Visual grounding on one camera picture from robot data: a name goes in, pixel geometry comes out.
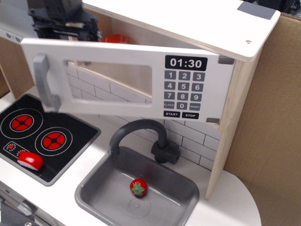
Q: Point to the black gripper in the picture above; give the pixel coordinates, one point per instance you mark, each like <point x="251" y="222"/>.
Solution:
<point x="53" y="15"/>

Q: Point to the grey microwave door handle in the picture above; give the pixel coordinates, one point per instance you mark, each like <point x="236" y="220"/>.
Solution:
<point x="41" y="67"/>

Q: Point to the white microwave door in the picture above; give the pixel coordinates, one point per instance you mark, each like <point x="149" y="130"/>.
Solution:
<point x="135" y="80"/>

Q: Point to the white wooden toy microwave cabinet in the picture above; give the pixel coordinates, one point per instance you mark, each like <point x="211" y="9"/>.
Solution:
<point x="214" y="25"/>

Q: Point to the red orange toy food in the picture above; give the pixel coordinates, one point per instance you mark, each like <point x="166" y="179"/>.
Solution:
<point x="116" y="38"/>

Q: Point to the grey toy range hood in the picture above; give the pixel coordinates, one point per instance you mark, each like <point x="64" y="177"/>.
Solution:
<point x="15" y="23"/>

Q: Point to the black toy stovetop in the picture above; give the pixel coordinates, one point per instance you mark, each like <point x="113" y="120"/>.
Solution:
<point x="58" y="138"/>

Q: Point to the red white toy sushi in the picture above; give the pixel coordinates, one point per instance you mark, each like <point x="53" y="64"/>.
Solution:
<point x="30" y="160"/>

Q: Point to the dark grey toy faucet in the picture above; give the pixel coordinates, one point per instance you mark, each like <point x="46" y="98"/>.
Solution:
<point x="150" y="130"/>

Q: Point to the red toy strawberry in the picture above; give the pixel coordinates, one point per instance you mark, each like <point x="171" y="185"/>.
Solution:
<point x="138" y="187"/>

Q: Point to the grey tape patch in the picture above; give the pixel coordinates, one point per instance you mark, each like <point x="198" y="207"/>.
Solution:
<point x="256" y="10"/>

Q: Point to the grey toy sink basin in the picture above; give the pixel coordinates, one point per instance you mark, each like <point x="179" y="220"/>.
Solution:
<point x="105" y="192"/>

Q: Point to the brown cardboard panel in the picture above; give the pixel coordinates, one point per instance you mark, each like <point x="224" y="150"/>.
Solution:
<point x="266" y="150"/>

